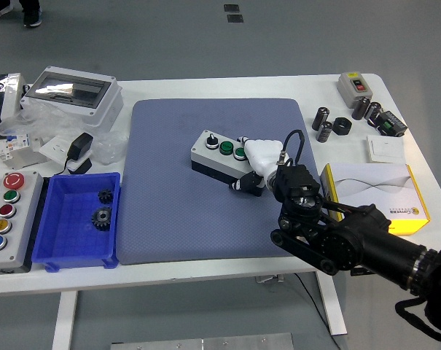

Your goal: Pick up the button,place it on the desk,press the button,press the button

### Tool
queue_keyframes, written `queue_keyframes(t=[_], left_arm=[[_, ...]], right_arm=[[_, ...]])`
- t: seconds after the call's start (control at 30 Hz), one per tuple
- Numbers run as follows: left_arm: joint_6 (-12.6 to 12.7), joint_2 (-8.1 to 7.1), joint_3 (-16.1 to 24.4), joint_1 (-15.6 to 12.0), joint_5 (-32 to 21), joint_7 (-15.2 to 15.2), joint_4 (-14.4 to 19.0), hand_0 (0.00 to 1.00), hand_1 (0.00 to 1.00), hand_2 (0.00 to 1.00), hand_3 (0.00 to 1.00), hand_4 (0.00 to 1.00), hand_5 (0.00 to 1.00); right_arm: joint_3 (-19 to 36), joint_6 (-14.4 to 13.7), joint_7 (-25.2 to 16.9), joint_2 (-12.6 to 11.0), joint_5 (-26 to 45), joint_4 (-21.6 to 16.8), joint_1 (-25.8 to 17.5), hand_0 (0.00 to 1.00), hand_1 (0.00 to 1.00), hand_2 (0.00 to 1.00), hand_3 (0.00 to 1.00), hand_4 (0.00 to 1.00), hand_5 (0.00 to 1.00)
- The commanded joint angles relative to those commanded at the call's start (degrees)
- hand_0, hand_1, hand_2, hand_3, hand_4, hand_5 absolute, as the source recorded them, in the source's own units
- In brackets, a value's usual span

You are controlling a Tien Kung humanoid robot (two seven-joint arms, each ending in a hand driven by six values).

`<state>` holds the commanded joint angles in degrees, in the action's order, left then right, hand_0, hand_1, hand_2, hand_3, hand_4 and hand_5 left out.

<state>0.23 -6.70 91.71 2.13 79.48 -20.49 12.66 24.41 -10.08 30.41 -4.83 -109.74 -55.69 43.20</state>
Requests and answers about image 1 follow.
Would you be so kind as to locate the grey metal floor plate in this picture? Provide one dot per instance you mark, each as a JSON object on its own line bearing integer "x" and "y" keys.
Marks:
{"x": 205, "y": 343}

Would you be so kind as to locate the white wall socket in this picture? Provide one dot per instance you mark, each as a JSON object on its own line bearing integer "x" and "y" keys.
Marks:
{"x": 54, "y": 147}

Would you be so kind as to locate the grey distribution box clear lid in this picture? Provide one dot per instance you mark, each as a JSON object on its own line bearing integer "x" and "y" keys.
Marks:
{"x": 96, "y": 105}

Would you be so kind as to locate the blue plastic bin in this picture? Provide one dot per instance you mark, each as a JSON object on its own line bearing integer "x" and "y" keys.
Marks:
{"x": 70, "y": 237}

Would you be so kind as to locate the small black bevel gear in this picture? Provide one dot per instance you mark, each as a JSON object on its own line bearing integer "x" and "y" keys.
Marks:
{"x": 105, "y": 196}

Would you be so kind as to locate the large black bevel gear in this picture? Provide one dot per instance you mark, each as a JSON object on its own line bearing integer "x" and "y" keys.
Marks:
{"x": 102, "y": 218}

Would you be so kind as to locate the white table leg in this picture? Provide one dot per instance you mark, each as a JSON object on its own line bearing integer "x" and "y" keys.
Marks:
{"x": 331, "y": 306}
{"x": 64, "y": 321}

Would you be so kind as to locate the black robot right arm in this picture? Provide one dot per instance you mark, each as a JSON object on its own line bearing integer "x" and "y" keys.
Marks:
{"x": 351, "y": 237}

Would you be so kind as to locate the metal bracket under table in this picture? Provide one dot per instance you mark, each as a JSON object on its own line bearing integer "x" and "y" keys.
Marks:
{"x": 269, "y": 279}

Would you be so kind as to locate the grey four-button control box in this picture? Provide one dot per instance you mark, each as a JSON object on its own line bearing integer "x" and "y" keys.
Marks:
{"x": 205, "y": 156}

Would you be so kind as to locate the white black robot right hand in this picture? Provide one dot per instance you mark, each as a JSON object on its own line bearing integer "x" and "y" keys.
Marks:
{"x": 262, "y": 153}

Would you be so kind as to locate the black hex nut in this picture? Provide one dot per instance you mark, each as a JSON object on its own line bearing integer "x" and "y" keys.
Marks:
{"x": 342, "y": 127}

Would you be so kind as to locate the white wall switch panel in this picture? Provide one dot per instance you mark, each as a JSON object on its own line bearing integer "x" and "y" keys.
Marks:
{"x": 386, "y": 149}

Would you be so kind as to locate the black power adapter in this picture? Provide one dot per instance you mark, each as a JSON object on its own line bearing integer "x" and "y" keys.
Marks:
{"x": 79, "y": 145}

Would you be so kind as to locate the grey red-black switch box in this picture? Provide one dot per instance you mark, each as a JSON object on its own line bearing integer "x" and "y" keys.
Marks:
{"x": 347, "y": 89}

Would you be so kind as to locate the yellow white cardboard box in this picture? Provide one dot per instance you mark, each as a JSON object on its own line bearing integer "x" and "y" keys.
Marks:
{"x": 380, "y": 186}

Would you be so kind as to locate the white circuit breaker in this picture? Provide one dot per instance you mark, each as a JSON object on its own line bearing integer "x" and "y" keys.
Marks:
{"x": 18, "y": 149}

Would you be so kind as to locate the dark floor outlet cover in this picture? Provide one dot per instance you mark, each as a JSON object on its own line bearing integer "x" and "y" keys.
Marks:
{"x": 235, "y": 18}
{"x": 231, "y": 8}

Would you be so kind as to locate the white box in shiny wrap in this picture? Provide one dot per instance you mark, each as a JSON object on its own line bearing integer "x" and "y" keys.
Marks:
{"x": 8, "y": 95}

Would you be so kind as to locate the blue-grey mat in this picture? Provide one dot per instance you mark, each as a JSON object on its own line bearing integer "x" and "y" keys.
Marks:
{"x": 176, "y": 218}

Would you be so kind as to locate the black module green terminal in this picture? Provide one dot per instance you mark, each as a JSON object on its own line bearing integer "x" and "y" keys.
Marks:
{"x": 389, "y": 124}

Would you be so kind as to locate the grey five-button control station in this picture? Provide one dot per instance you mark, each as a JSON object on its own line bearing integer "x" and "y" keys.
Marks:
{"x": 19, "y": 218}

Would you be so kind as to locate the clear plastic bag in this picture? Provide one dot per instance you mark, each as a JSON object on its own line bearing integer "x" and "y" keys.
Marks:
{"x": 56, "y": 122}

